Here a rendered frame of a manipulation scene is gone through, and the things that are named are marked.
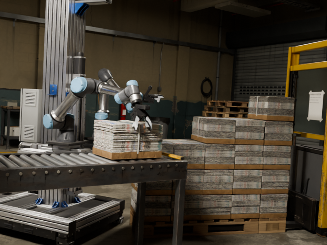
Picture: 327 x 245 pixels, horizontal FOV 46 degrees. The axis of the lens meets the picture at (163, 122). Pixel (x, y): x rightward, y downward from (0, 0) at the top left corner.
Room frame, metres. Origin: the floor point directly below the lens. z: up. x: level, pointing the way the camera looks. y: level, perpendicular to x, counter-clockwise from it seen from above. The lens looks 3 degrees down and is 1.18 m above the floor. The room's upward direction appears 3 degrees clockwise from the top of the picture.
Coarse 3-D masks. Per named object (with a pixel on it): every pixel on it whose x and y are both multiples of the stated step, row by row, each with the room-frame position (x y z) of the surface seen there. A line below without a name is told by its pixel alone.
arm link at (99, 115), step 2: (98, 112) 3.62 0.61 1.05; (100, 112) 3.62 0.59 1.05; (102, 112) 3.62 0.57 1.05; (96, 114) 3.54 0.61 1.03; (98, 114) 3.53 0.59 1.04; (100, 114) 3.53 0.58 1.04; (102, 114) 3.53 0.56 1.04; (104, 114) 3.54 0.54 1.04; (106, 114) 3.56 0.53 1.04; (96, 116) 3.54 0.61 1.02; (98, 116) 3.53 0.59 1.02; (100, 116) 3.52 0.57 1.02; (102, 116) 3.53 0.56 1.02; (104, 116) 3.53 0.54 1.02; (106, 116) 3.55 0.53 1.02; (96, 118) 3.53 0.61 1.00; (98, 118) 3.52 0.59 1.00; (100, 118) 3.52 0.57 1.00; (102, 118) 3.53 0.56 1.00; (104, 118) 3.53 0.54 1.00; (106, 118) 3.55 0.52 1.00; (108, 120) 3.65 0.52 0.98
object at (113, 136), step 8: (96, 120) 2.62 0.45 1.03; (104, 120) 2.64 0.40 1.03; (96, 128) 2.58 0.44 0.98; (104, 128) 2.48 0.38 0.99; (112, 128) 2.39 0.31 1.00; (120, 128) 2.41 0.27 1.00; (128, 128) 2.45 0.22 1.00; (96, 136) 2.58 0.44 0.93; (104, 136) 2.50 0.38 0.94; (112, 136) 2.40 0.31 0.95; (120, 136) 2.42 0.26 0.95; (128, 136) 2.45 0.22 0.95; (96, 144) 2.58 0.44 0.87; (104, 144) 2.49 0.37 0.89; (112, 144) 2.39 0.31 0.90; (120, 144) 2.42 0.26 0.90; (128, 144) 2.46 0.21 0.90; (112, 152) 2.39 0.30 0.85; (120, 152) 2.42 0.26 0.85
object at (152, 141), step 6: (144, 126) 2.51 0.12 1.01; (156, 126) 2.57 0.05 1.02; (162, 126) 2.59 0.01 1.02; (144, 132) 2.51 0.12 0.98; (150, 132) 2.55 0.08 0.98; (156, 132) 2.57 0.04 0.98; (162, 132) 2.59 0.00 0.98; (144, 138) 2.52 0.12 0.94; (150, 138) 2.54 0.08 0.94; (156, 138) 2.58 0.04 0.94; (144, 144) 2.52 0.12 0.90; (150, 144) 2.55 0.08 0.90; (156, 144) 2.58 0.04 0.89; (144, 150) 2.52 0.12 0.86; (150, 150) 2.55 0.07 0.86; (156, 150) 2.58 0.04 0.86
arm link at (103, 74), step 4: (104, 68) 3.62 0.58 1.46; (100, 72) 3.57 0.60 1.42; (104, 72) 3.56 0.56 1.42; (108, 72) 3.57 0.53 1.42; (100, 76) 3.57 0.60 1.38; (104, 76) 3.54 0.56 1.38; (108, 76) 3.55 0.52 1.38; (104, 80) 3.55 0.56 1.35; (108, 80) 3.54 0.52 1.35; (112, 80) 3.57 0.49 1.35; (108, 84) 3.56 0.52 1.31; (112, 84) 3.55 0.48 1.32; (116, 84) 3.57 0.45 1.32; (124, 104) 3.57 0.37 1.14; (128, 104) 3.54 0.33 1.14; (128, 108) 3.54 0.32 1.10
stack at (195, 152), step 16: (176, 144) 3.35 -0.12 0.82; (192, 144) 3.39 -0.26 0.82; (208, 144) 3.44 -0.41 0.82; (224, 144) 3.48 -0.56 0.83; (240, 144) 3.55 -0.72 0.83; (192, 160) 3.40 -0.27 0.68; (208, 160) 3.44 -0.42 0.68; (224, 160) 3.48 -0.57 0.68; (240, 160) 3.52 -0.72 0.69; (256, 160) 3.57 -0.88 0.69; (192, 176) 3.39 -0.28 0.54; (208, 176) 3.43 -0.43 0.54; (224, 176) 3.47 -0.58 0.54; (240, 176) 3.53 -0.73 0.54; (256, 176) 3.57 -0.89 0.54; (160, 208) 3.33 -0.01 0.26; (192, 208) 3.40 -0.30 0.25; (208, 208) 3.45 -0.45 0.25; (224, 208) 3.49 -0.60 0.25; (240, 208) 3.53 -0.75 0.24; (256, 208) 3.57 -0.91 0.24; (144, 224) 3.29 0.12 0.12; (160, 224) 3.32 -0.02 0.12; (192, 224) 3.40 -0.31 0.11; (208, 224) 3.45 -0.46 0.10; (224, 224) 3.49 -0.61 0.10; (256, 224) 3.58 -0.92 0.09
